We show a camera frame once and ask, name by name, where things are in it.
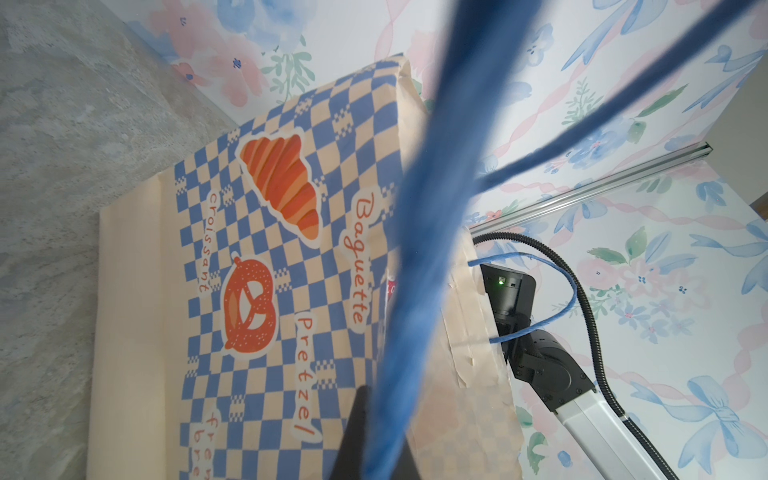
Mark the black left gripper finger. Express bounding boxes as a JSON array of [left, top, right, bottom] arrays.
[[328, 385, 420, 480]]

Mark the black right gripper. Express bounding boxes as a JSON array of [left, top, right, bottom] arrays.
[[481, 264, 596, 411]]

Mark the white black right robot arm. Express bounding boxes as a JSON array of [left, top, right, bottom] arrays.
[[480, 263, 664, 479]]

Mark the aluminium corner post right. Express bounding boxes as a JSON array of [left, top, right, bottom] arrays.
[[469, 141, 713, 235]]

